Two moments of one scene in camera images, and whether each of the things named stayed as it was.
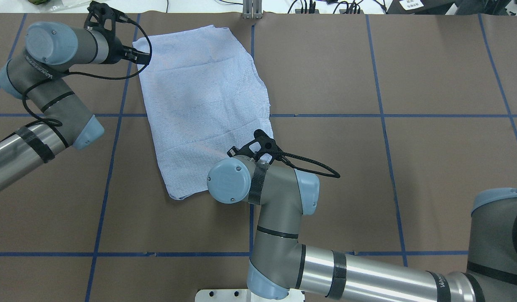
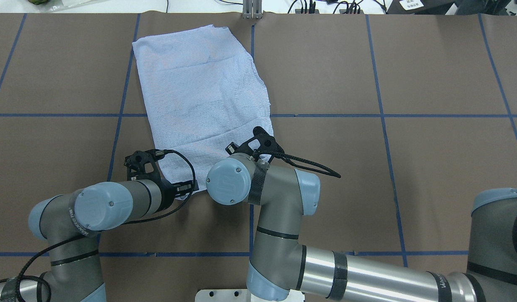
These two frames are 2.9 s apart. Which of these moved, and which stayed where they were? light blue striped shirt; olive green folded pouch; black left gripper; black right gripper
Moved: black left gripper
Stayed: light blue striped shirt; olive green folded pouch; black right gripper
